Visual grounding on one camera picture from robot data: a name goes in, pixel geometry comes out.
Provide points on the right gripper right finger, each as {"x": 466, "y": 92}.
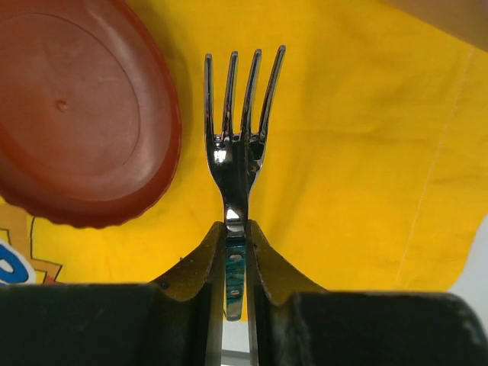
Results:
{"x": 294, "y": 321}

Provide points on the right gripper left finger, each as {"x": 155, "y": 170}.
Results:
{"x": 176, "y": 319}

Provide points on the yellow cartoon placemat cloth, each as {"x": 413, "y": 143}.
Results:
{"x": 375, "y": 175}

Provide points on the fork with green handle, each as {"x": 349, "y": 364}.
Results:
{"x": 235, "y": 161}

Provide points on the red round plate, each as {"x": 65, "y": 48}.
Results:
{"x": 90, "y": 127}

